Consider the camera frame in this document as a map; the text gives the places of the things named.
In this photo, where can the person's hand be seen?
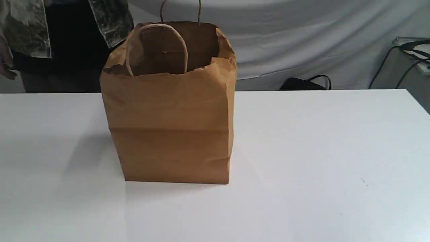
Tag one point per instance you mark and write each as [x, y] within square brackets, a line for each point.
[6, 60]

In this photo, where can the brown paper bag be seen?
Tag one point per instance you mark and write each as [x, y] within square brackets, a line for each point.
[168, 93]

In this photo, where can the black bag on floor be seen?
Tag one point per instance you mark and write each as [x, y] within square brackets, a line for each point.
[297, 84]

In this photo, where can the person in camouflage jacket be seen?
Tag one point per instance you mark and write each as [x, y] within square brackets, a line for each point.
[63, 45]

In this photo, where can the white backdrop cloth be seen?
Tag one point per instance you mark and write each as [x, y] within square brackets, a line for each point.
[279, 39]

